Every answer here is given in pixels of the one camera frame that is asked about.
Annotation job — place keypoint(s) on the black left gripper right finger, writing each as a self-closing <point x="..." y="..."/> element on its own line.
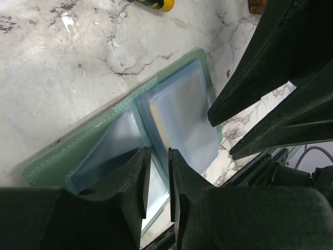
<point x="295" y="216"/>

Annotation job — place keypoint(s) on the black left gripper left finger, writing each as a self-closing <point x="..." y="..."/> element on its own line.
<point x="107" y="215"/>

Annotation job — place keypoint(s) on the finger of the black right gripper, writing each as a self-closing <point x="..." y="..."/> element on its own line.
<point x="304" y="117"/>
<point x="293" y="40"/>

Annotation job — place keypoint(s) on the brown woven organizer basket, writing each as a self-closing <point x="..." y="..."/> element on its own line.
<point x="257" y="7"/>

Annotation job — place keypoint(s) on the yellow handled pliers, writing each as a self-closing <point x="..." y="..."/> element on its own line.
<point x="159" y="5"/>

